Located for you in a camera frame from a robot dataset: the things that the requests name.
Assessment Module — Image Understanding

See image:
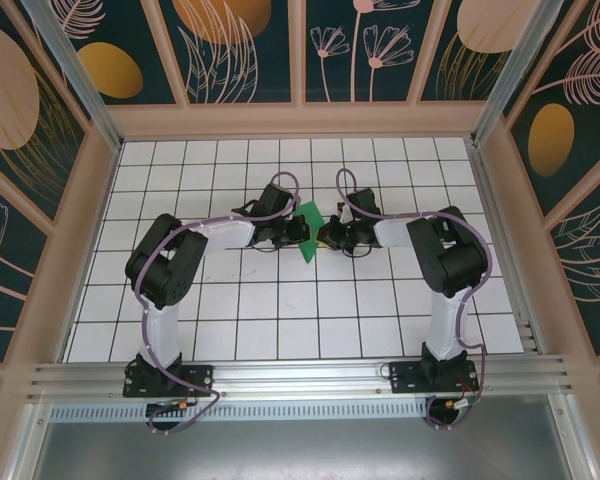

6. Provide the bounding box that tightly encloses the aluminium side strut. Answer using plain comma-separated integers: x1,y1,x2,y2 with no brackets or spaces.
549,394,599,480
7,402,54,480

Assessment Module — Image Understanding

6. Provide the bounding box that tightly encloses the aluminium side rail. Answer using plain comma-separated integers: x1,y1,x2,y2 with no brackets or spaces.
467,139,549,357

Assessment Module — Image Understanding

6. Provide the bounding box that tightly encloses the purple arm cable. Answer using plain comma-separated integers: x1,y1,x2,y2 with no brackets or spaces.
334,168,496,432
135,172,302,436

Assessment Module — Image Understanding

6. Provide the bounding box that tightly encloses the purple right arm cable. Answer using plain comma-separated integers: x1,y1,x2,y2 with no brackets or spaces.
334,168,496,432

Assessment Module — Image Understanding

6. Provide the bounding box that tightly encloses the aluminium corner post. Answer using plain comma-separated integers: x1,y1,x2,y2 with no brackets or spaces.
22,0,125,152
469,0,566,147

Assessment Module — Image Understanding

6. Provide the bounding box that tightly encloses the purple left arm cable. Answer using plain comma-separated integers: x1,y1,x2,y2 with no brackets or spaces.
135,172,302,436

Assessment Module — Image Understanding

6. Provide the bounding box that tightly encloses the slotted metal cable duct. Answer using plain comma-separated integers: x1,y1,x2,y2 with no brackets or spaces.
49,403,431,422

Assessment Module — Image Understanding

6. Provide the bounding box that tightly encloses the green paper sheet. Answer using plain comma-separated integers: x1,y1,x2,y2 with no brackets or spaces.
292,200,326,264

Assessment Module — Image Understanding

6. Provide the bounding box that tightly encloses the long aluminium base rail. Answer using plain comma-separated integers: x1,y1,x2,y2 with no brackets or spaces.
27,353,579,402

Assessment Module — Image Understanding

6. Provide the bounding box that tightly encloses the grey metal sheet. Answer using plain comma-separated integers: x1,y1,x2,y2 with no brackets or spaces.
29,418,576,480

